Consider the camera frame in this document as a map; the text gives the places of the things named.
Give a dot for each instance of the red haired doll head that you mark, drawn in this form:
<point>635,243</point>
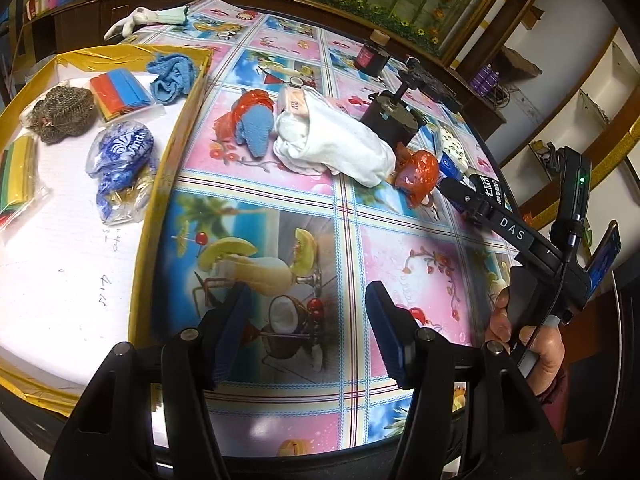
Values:
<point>416,174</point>

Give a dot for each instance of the blue cloth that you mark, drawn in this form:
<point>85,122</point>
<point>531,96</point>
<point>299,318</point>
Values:
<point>175,74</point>

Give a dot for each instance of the white plush rabbit toy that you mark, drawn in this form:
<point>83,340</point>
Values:
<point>142,16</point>

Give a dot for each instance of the blue Vinda tissue pack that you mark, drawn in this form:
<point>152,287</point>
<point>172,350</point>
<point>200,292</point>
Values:
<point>448,168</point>

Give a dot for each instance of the blue wrapped candy bag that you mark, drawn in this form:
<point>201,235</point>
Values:
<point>124,160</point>

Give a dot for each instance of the white cloth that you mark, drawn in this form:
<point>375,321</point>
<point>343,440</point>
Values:
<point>313,136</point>

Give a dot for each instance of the blue plush toy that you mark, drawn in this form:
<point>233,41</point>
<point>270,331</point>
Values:
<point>253,129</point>

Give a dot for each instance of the yellow cardboard box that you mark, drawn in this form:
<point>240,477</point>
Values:
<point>72,287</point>

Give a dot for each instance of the black snack bag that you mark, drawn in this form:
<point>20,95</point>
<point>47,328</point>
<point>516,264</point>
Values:
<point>491,188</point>

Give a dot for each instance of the dark glass jar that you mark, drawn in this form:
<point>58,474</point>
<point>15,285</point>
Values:
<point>372,56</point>

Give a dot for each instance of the blue red sponge pack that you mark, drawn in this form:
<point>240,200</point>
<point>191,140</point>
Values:
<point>120,96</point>

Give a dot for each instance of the brown steel wool scourer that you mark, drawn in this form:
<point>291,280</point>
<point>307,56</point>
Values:
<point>63,112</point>

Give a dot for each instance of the yellow green sponge pack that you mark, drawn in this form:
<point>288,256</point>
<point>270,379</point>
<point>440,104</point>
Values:
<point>23,193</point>

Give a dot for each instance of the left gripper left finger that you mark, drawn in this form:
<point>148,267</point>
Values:
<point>221,332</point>

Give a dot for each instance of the colourful patterned tablecloth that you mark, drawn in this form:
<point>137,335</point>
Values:
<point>308,377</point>

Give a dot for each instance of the black motor cylinder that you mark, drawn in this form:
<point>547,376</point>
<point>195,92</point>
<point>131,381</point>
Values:
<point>388,115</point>

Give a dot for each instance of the black device on table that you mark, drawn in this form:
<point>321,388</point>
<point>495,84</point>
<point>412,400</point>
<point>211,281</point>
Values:
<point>431,86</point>

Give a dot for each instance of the purple bottle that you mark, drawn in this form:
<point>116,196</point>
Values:
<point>485,80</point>

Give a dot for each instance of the right hand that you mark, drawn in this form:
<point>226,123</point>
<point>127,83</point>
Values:
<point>547,344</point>

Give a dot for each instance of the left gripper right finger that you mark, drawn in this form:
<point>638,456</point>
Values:
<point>395,332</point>

